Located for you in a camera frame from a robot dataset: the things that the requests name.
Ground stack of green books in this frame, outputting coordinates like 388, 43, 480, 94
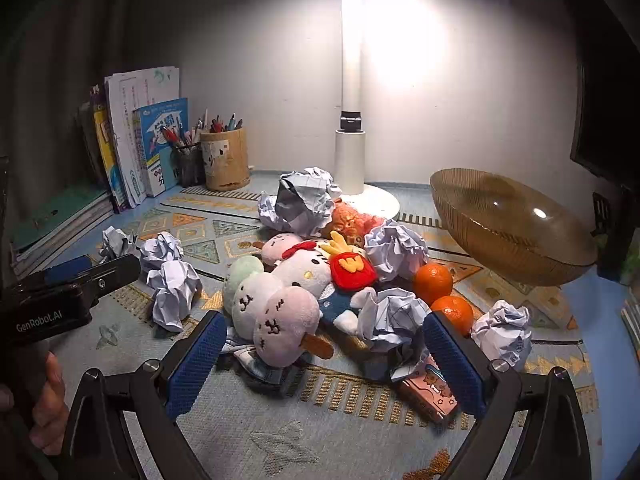
10, 182, 116, 277

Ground small pastel dango plush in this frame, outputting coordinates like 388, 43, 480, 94
252, 232, 304, 267

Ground big crumpled paper ball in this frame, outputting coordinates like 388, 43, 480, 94
364, 225, 430, 282

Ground white paper ball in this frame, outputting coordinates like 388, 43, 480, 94
146, 260, 204, 332
99, 226, 137, 262
470, 300, 534, 369
280, 166, 344, 202
357, 288, 432, 352
138, 231, 185, 274

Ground wooden pen holder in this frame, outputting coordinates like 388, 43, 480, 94
200, 127, 251, 192

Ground small pink card box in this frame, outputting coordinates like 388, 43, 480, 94
395, 355, 459, 427

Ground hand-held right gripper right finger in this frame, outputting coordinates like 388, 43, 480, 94
422, 310, 593, 480

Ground upright books and papers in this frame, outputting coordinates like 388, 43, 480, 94
104, 66, 181, 209

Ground white desk lamp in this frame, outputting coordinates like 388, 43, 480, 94
332, 0, 402, 222

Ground white cat plush red bow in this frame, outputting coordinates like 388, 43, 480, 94
267, 239, 379, 334

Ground pens in wooden holder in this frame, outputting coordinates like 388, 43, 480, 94
195, 108, 244, 134

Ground black monitor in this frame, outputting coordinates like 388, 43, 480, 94
552, 0, 640, 187

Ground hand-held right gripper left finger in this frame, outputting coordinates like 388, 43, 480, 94
52, 310, 228, 480

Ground patterned woven table mat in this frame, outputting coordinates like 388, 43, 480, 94
15, 170, 601, 480

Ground black stand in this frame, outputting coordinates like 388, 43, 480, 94
592, 185, 640, 282

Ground dark upright books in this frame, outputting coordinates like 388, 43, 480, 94
75, 85, 110, 192

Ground pens in mesh holder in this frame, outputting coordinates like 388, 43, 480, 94
161, 124, 201, 150

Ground black mesh pen holder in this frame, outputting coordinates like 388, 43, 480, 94
172, 142, 206, 189

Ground blue workbook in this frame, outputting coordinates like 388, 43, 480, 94
132, 98, 190, 198

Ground orange tangerine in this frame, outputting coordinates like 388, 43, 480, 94
413, 262, 455, 306
430, 295, 474, 337

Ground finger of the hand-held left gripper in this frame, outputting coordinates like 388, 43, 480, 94
42, 255, 94, 286
75, 253, 143, 306

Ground person's left hand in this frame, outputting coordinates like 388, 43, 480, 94
27, 351, 71, 449

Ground amber ribbed glass bowl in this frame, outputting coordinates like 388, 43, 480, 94
430, 167, 599, 287

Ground yellow book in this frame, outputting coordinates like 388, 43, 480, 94
92, 105, 132, 212

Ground large grey-shaded paper ball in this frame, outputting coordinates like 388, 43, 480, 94
257, 175, 335, 237

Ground orange crinkled plush toy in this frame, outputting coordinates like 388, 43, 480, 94
320, 200, 389, 249

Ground large pastel dango plush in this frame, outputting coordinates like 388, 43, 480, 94
222, 255, 334, 367

